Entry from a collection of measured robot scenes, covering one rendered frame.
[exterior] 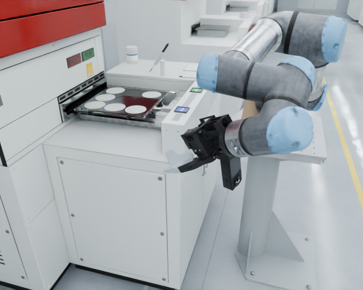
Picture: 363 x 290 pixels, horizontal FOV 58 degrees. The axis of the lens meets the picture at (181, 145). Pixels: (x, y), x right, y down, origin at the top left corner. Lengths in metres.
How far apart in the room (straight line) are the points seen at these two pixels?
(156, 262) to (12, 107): 0.94
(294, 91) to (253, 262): 1.51
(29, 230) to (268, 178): 1.13
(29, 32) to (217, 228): 1.55
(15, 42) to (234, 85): 0.89
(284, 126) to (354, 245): 1.84
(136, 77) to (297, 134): 1.42
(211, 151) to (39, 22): 0.94
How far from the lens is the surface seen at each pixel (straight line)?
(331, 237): 2.33
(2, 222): 1.66
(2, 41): 1.28
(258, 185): 1.69
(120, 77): 1.92
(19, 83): 1.41
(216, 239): 2.13
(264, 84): 0.62
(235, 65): 0.64
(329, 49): 0.98
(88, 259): 1.87
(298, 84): 0.62
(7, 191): 1.51
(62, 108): 1.61
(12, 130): 1.40
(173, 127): 1.27
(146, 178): 1.36
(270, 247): 2.04
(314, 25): 0.98
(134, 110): 1.56
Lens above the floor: 1.49
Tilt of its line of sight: 29 degrees down
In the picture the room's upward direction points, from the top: straight up
